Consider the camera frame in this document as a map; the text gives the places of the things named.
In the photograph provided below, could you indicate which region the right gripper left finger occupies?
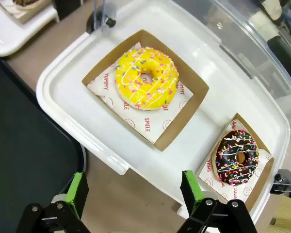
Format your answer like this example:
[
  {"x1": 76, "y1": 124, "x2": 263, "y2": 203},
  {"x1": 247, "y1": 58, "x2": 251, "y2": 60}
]
[{"x1": 16, "y1": 171, "x2": 90, "y2": 233}]

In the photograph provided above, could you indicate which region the chocolate rainbow sprinkle donut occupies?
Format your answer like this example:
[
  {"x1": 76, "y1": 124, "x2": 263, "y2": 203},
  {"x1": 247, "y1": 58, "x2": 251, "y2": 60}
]
[{"x1": 211, "y1": 129, "x2": 260, "y2": 187}]

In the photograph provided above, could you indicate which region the white display case base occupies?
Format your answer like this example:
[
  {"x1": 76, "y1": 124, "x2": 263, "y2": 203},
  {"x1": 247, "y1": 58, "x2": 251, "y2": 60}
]
[
  {"x1": 35, "y1": 0, "x2": 291, "y2": 226},
  {"x1": 0, "y1": 0, "x2": 61, "y2": 58}
]

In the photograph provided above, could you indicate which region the yellow sprinkled donut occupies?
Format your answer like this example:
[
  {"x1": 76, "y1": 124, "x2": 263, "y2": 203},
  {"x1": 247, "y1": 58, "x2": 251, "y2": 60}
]
[{"x1": 114, "y1": 46, "x2": 179, "y2": 111}]

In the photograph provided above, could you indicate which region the clear display case lid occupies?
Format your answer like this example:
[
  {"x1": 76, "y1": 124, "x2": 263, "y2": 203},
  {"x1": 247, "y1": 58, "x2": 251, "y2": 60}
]
[{"x1": 86, "y1": 0, "x2": 291, "y2": 195}]

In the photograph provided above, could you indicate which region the kraft paper donut box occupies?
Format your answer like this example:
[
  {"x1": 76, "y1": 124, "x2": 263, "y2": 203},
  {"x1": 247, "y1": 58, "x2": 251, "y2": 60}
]
[
  {"x1": 196, "y1": 113, "x2": 275, "y2": 213},
  {"x1": 0, "y1": 0, "x2": 51, "y2": 25},
  {"x1": 81, "y1": 29, "x2": 210, "y2": 152}
]

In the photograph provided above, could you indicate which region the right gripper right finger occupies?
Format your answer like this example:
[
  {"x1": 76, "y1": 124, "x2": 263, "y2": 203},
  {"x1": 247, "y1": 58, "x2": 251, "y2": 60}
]
[{"x1": 176, "y1": 169, "x2": 258, "y2": 233}]

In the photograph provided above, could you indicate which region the chocolate drizzled donut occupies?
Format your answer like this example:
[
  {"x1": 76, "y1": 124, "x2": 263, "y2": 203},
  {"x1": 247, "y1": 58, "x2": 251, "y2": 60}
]
[{"x1": 12, "y1": 0, "x2": 39, "y2": 7}]

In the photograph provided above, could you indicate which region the white printed paper liner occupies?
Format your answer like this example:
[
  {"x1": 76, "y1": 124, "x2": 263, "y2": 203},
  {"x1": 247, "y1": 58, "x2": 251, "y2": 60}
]
[
  {"x1": 198, "y1": 120, "x2": 274, "y2": 202},
  {"x1": 87, "y1": 41, "x2": 194, "y2": 144},
  {"x1": 0, "y1": 0, "x2": 30, "y2": 19}
]

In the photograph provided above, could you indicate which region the black serving tray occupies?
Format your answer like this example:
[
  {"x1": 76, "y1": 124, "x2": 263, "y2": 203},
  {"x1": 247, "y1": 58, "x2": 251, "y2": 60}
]
[{"x1": 0, "y1": 52, "x2": 88, "y2": 233}]

